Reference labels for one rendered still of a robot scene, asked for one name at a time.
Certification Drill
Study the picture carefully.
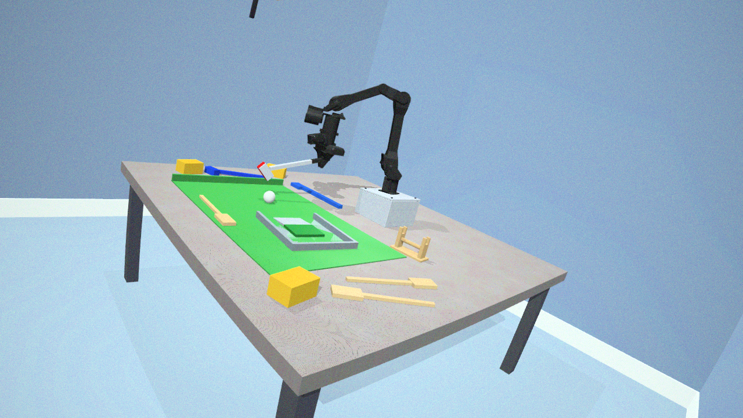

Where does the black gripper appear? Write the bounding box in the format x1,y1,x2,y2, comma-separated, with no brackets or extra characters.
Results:
313,127,345,168

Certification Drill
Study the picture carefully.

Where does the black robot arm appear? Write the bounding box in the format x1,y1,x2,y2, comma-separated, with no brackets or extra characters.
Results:
304,84,411,194

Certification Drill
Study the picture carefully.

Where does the yellow block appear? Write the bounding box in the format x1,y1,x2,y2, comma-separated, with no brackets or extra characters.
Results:
267,266,320,308
267,164,287,179
176,159,204,175

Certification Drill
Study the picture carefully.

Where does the green flat mat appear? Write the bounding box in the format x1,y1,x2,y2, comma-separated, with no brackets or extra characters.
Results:
172,181,406,275

